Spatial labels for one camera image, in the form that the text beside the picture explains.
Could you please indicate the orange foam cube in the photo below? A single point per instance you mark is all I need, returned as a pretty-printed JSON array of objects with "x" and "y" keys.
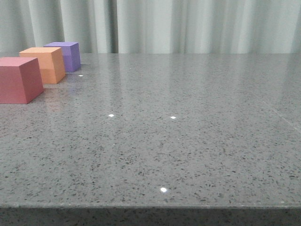
[{"x": 50, "y": 61}]

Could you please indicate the pale green curtain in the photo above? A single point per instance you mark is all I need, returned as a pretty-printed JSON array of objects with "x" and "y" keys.
[{"x": 154, "y": 26}]

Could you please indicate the purple foam cube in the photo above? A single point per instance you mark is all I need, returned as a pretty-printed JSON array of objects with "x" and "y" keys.
[{"x": 71, "y": 55}]

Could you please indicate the red foam cube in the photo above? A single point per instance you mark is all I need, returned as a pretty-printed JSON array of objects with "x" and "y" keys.
[{"x": 20, "y": 80}]

